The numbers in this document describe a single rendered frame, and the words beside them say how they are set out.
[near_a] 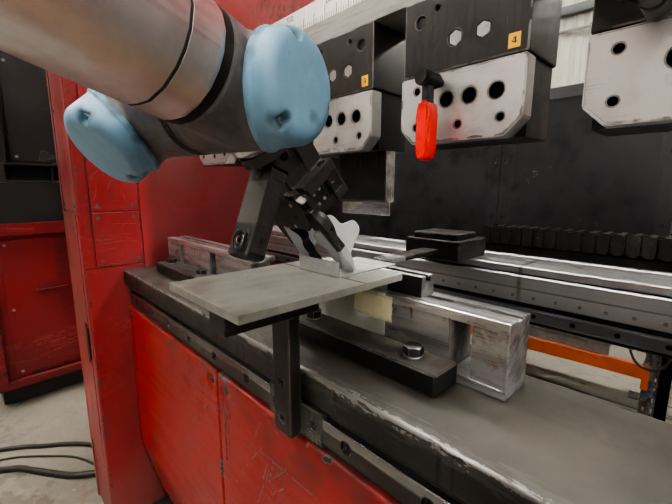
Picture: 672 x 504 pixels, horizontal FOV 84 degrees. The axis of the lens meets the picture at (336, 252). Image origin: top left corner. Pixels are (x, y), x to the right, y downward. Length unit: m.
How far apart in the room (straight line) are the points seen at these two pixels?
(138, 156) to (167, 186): 0.99
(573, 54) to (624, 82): 4.46
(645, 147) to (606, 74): 0.55
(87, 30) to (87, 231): 1.09
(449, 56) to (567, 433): 0.42
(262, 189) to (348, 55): 0.25
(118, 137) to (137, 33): 0.14
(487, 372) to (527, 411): 0.06
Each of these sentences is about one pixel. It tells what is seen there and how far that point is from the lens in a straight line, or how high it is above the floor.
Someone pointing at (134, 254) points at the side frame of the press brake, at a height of 0.92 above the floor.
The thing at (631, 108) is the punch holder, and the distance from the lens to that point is 0.41.
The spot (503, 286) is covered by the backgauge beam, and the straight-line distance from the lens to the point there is 0.76.
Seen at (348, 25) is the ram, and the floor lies 1.35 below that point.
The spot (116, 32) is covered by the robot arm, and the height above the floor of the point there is 1.19.
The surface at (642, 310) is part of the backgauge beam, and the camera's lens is 0.71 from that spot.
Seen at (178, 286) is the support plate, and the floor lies 1.00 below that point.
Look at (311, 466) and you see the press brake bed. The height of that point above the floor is 0.73.
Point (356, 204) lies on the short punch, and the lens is 0.62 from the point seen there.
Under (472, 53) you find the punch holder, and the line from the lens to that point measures 0.48.
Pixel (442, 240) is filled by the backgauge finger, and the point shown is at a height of 1.02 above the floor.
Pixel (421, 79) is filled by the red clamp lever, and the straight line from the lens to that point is 0.45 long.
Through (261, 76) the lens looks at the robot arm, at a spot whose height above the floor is 1.18.
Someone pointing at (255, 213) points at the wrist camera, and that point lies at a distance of 0.45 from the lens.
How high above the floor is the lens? 1.12
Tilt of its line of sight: 10 degrees down
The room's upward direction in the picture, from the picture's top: straight up
